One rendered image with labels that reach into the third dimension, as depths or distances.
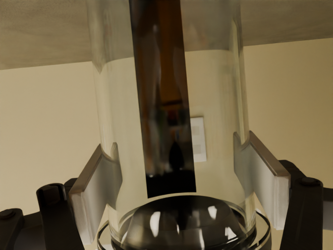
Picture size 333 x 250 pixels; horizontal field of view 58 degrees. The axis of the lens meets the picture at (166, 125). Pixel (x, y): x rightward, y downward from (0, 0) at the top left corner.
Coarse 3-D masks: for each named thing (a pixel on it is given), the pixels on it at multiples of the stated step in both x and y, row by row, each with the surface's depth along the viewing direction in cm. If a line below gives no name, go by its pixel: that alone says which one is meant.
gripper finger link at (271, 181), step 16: (256, 144) 18; (256, 160) 17; (272, 160) 15; (256, 176) 17; (272, 176) 14; (288, 176) 14; (256, 192) 18; (272, 192) 14; (288, 192) 14; (272, 208) 15; (272, 224) 15
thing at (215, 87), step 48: (96, 0) 16; (144, 0) 14; (192, 0) 14; (96, 48) 16; (144, 48) 14; (192, 48) 14; (240, 48) 16; (96, 96) 17; (144, 96) 15; (192, 96) 14; (240, 96) 16; (144, 144) 15; (192, 144) 15; (240, 144) 16; (144, 192) 15; (192, 192) 15; (240, 192) 16; (144, 240) 15; (192, 240) 15; (240, 240) 16
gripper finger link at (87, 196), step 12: (96, 156) 18; (84, 168) 17; (96, 168) 17; (84, 180) 15; (96, 180) 16; (72, 192) 14; (84, 192) 14; (96, 192) 16; (72, 204) 14; (84, 204) 14; (96, 204) 16; (84, 216) 14; (96, 216) 16; (84, 228) 15; (96, 228) 16; (84, 240) 15
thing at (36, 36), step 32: (0, 0) 34; (32, 0) 35; (64, 0) 35; (256, 0) 42; (288, 0) 43; (320, 0) 44; (0, 32) 45; (32, 32) 46; (64, 32) 48; (256, 32) 60; (288, 32) 63; (320, 32) 66; (0, 64) 68; (32, 64) 71
